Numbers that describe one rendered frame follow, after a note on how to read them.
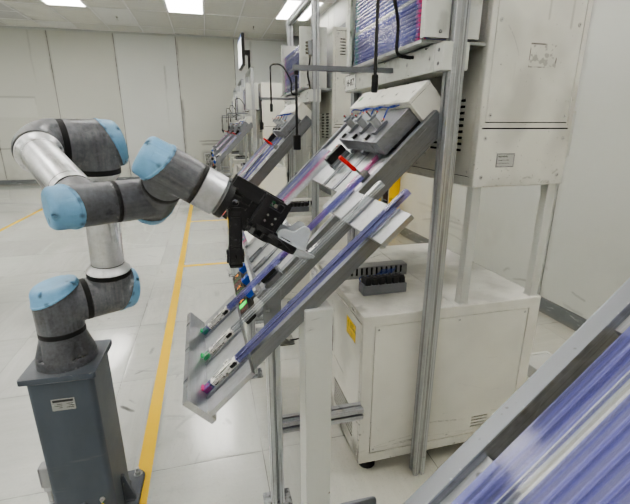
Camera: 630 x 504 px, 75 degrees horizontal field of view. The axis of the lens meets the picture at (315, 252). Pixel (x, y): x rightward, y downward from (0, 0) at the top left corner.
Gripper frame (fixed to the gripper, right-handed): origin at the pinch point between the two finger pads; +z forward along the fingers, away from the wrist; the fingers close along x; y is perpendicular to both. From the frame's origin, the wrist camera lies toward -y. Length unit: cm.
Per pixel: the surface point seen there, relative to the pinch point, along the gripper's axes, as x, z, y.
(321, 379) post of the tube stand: -2.9, 17.1, -21.7
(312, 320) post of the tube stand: -2.9, 7.6, -10.6
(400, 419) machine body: 28, 72, -38
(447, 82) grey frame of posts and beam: 25, 18, 54
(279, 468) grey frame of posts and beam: 25, 39, -66
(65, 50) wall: 915, -309, 2
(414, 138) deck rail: 28, 20, 39
